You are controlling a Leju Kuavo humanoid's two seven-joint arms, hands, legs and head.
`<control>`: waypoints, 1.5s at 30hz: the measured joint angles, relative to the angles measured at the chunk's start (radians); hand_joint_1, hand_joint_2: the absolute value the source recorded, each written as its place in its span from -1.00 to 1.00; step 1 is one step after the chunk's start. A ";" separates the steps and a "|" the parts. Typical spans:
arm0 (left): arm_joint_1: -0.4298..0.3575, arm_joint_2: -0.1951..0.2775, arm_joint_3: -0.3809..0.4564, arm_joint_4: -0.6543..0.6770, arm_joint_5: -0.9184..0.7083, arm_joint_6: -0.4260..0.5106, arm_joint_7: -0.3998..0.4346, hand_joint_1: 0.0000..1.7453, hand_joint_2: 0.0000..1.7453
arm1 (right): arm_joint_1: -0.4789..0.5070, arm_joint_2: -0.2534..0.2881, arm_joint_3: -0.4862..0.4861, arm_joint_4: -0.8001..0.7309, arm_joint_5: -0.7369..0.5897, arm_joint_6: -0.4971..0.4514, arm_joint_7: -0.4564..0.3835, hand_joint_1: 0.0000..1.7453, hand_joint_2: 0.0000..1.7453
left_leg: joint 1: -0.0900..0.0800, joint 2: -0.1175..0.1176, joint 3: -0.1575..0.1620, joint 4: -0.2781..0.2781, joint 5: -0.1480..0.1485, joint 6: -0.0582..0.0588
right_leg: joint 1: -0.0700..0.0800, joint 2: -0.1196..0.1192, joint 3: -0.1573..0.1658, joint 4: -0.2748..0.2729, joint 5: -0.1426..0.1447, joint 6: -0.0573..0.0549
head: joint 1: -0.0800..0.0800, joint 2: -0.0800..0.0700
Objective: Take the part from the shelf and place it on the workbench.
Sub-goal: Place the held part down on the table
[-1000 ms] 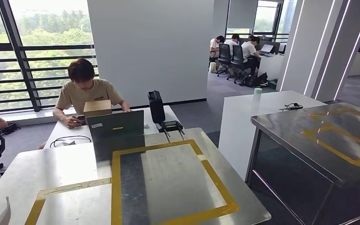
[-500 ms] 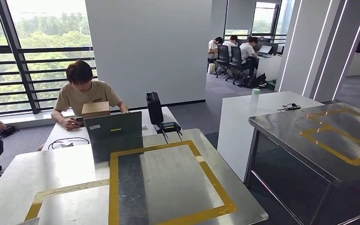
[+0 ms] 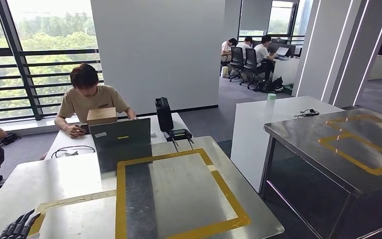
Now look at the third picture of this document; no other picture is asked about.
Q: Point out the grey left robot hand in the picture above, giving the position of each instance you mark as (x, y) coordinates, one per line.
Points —
(18, 227)

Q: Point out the steel workbench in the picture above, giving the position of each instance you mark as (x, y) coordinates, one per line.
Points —
(184, 184)
(303, 145)

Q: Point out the black phone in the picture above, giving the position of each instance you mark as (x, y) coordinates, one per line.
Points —
(84, 128)

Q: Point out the grey laptop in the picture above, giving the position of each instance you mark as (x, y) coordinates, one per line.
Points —
(121, 135)

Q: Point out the cardboard box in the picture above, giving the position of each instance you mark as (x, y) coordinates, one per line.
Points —
(101, 116)

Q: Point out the black window railing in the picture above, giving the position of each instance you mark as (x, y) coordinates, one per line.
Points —
(62, 51)

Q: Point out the black upright case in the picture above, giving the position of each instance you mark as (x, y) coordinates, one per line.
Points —
(164, 113)

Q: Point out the black box device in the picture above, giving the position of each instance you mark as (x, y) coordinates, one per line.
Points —
(179, 134)

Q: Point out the white table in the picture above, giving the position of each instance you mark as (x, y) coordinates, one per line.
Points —
(181, 122)
(276, 132)

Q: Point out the pale green cup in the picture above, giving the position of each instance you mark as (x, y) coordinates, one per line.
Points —
(270, 104)

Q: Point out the open laptop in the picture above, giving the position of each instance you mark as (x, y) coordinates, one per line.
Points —
(282, 51)

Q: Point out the yellow tape frame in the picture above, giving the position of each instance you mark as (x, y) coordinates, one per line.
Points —
(349, 159)
(120, 204)

